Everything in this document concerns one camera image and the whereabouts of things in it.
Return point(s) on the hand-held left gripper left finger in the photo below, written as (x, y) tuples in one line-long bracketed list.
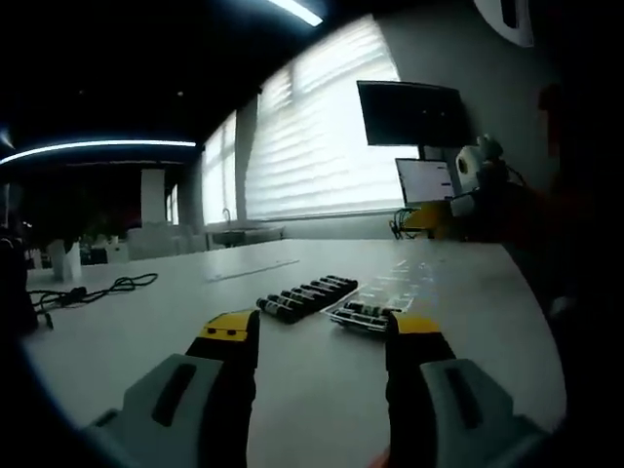
[(200, 390)]

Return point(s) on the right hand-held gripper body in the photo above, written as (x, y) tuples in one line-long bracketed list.
[(480, 166)]

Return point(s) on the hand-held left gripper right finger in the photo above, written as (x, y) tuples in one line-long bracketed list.
[(429, 390)]

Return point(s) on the clear plastic box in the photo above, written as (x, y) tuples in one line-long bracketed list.
[(404, 287)]

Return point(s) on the row of medicine bottles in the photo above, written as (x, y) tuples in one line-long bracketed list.
[(302, 300)]

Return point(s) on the person's left hand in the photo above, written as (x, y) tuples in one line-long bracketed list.
[(378, 460)]

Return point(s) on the open laptop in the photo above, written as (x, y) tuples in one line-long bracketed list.
[(424, 180)]

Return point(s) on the black monitor screen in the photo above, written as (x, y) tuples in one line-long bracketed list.
[(414, 114)]

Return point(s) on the white rounded device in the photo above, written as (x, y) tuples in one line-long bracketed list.
[(504, 22)]

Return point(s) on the white low cabinet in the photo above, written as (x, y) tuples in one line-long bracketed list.
[(166, 241)]

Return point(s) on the large white window blind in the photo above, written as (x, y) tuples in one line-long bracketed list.
[(322, 136)]

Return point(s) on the dark sink basin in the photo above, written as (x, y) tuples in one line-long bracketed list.
[(248, 236)]

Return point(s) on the metal sink faucet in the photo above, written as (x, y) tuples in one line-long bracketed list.
[(225, 217)]

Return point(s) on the green plant in white vase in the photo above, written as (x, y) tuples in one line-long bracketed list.
[(64, 263)]

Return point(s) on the white square column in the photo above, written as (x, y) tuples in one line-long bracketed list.
[(153, 195)]

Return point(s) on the narrow white window blind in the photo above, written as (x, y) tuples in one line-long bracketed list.
[(219, 170)]

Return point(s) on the ceiling light strip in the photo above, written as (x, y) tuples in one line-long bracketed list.
[(300, 11), (97, 145)]

